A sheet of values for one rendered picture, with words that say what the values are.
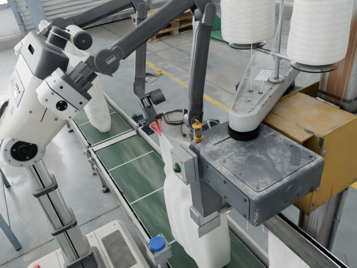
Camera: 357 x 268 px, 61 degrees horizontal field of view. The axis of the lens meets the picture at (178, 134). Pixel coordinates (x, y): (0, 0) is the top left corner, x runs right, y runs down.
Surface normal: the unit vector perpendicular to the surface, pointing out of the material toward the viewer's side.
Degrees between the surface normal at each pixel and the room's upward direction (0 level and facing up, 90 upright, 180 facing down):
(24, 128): 115
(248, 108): 0
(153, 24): 72
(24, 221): 0
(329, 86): 90
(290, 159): 0
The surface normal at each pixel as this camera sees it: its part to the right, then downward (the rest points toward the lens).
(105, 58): 0.33, 0.25
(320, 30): -0.33, 0.52
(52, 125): 0.18, 0.84
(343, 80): -0.85, 0.37
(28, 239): -0.11, -0.82
